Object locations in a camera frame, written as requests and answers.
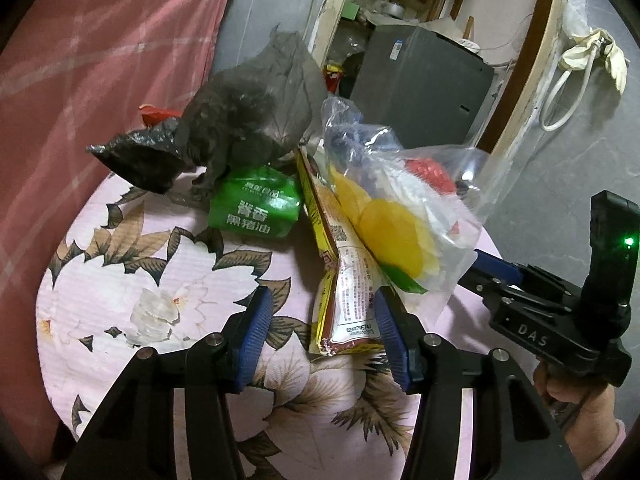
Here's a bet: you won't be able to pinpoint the yellow snack wrapper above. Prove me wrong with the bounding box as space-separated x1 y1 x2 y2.
296 150 385 356

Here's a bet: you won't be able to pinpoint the green lard packet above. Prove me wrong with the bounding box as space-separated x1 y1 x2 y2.
208 166 303 238

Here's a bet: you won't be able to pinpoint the black plastic bag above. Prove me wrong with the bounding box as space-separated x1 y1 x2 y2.
87 28 328 203

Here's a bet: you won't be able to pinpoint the red potato snack wrapper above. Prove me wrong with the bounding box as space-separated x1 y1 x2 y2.
139 103 181 128

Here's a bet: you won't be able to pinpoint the right hand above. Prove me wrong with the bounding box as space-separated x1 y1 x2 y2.
533 360 620 471

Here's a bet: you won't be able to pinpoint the grey washing machine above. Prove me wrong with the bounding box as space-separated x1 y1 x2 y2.
350 25 495 148

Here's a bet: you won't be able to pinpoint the white rubber gloves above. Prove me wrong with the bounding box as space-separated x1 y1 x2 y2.
559 28 628 96

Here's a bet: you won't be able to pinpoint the green box on shelf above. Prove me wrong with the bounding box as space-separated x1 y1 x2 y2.
341 1 360 21

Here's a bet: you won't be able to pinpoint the red plaid cloth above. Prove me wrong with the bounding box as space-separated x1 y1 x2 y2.
1 0 227 465

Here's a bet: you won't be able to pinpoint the white hose loop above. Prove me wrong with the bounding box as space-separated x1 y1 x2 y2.
539 46 599 134

